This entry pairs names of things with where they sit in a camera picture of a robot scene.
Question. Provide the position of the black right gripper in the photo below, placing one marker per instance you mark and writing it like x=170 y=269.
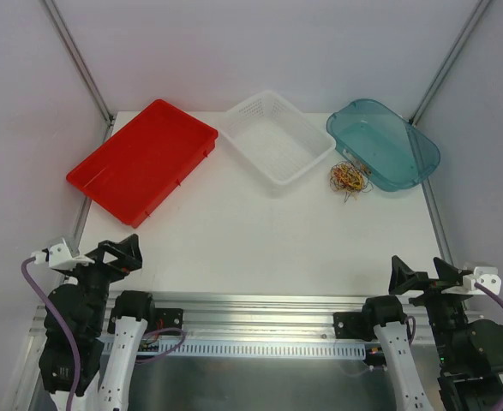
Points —
x=429 y=288

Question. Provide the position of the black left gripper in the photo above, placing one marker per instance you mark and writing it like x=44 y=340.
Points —
x=104 y=265

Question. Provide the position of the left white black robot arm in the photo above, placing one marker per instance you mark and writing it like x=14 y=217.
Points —
x=89 y=354

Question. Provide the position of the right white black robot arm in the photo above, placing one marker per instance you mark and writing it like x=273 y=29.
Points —
x=470 y=352

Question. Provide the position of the red plastic tray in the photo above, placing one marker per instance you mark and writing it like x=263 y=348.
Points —
x=139 y=166

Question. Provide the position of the teal translucent plastic bin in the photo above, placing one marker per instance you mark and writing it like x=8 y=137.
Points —
x=396 y=154

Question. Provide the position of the white perforated plastic basket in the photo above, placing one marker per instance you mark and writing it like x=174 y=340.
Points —
x=275 y=139

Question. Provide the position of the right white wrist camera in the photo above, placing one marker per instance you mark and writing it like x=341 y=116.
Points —
x=471 y=277

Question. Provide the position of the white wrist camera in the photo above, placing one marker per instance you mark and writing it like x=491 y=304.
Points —
x=471 y=277
x=61 y=255

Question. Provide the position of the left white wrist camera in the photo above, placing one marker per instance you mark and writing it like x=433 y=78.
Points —
x=61 y=255

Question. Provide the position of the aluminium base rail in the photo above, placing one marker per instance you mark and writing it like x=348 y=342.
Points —
x=265 y=318

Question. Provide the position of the white slotted cable duct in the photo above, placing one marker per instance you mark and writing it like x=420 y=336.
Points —
x=281 y=350

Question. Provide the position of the right aluminium frame post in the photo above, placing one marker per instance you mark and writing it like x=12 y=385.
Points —
x=445 y=68

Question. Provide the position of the aluminium frame post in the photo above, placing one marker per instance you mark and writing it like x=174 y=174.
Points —
x=55 y=15
x=445 y=68

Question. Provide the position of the left aluminium frame post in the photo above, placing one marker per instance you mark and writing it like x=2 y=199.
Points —
x=55 y=15

